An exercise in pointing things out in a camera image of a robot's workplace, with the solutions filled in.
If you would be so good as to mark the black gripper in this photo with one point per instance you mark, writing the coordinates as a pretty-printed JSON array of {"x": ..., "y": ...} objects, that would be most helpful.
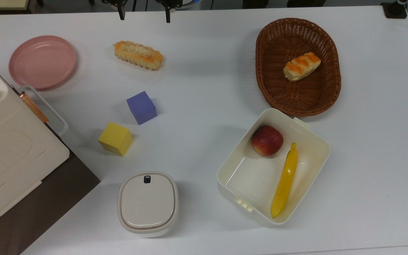
[{"x": 140, "y": 1}]

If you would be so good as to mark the red toy apple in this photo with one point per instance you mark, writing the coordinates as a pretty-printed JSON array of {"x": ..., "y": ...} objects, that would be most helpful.
[{"x": 267, "y": 141}]

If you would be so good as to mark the white plastic container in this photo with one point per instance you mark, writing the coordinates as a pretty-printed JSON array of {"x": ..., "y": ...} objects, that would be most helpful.
[{"x": 253, "y": 180}]

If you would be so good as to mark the long toy bread loaf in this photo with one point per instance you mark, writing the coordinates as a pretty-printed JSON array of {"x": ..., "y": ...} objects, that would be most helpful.
[{"x": 138, "y": 55}]

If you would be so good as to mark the purple foam cube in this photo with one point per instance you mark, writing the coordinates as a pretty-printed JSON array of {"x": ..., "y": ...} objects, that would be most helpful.
[{"x": 141, "y": 108}]

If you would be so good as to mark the pink plastic plate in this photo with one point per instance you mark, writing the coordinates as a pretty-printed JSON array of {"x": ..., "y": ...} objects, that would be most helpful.
[{"x": 43, "y": 62}]

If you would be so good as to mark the yellow foam cube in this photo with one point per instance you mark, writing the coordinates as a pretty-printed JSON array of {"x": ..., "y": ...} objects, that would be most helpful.
[{"x": 115, "y": 140}]

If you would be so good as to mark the light wooden crate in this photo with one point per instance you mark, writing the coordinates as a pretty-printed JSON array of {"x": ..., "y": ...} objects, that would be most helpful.
[{"x": 2, "y": 3}]

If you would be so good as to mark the striped toy bread roll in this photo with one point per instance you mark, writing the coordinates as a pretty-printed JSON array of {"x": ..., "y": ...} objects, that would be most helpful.
[{"x": 301, "y": 66}]

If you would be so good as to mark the brown wicker basket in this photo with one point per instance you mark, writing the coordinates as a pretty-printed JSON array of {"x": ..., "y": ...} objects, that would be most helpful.
[{"x": 296, "y": 95}]

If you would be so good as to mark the cream lidded canister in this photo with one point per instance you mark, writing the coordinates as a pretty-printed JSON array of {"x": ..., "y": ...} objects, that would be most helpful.
[{"x": 147, "y": 202}]

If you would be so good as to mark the cream toy kitchen cabinet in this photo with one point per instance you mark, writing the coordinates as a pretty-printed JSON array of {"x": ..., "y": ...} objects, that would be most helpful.
[{"x": 12, "y": 156}]

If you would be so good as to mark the dark brown drawer box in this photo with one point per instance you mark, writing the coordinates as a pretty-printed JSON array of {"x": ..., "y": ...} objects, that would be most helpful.
[{"x": 48, "y": 205}]

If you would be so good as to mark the yellow toy banana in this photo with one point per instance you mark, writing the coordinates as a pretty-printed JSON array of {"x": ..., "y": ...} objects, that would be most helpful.
[{"x": 285, "y": 180}]

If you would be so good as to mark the black table clamp mount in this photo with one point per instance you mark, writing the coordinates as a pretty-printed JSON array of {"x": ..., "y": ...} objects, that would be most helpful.
[{"x": 394, "y": 10}]

